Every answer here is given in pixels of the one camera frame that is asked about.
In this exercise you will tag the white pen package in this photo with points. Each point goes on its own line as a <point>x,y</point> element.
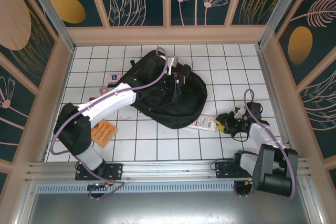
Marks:
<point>203,122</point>

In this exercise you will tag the black backpack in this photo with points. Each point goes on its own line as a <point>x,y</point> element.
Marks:
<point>183,103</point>

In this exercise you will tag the purple white card packet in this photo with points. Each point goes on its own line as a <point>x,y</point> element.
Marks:
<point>115,78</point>

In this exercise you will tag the pink tape roll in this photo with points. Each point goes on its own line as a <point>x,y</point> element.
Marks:
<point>104,90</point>

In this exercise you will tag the red wallet case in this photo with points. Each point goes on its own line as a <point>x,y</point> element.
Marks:
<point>92,100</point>

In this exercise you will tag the orange paperback book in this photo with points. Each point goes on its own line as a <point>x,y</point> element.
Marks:
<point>105,132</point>

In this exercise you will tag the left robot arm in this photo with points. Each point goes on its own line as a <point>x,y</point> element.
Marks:
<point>110,100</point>

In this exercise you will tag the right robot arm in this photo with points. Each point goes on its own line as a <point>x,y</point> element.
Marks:
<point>265,134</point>

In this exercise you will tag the grey sheet metal panel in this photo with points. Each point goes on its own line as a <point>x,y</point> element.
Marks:
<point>168,208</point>

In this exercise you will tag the small green circuit board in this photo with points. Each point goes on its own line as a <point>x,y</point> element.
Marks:
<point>98,185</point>

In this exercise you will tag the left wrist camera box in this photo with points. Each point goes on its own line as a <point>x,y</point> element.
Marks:
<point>172,62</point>

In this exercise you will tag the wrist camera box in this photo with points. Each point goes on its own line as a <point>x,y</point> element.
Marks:
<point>253,110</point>
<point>172,62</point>

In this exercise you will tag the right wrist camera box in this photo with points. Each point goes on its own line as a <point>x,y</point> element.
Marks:
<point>253,110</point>

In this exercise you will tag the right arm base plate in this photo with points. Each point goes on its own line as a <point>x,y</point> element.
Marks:
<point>223,170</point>

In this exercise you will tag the aluminium side rail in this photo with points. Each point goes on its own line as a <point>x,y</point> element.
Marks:
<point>273,90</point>

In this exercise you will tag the aluminium mounting rail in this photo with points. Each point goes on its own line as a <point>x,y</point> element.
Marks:
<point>168,169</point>

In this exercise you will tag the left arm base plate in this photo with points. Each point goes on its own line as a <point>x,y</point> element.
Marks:
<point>115,170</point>

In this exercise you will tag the aluminium frame post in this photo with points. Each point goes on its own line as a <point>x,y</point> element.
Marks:
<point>52,16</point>
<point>275,11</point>

